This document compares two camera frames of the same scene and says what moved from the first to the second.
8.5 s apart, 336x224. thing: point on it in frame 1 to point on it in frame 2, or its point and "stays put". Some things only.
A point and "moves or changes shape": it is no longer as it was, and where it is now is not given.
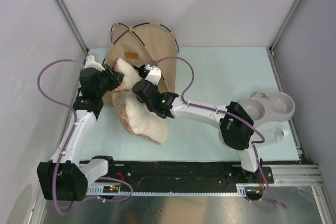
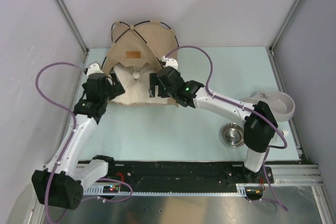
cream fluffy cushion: (137, 118) moves or changes shape
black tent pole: (146, 23) moves or changes shape
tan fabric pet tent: (143, 45) stays put
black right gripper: (155, 86) to (154, 81)
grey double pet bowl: (264, 106) stays put
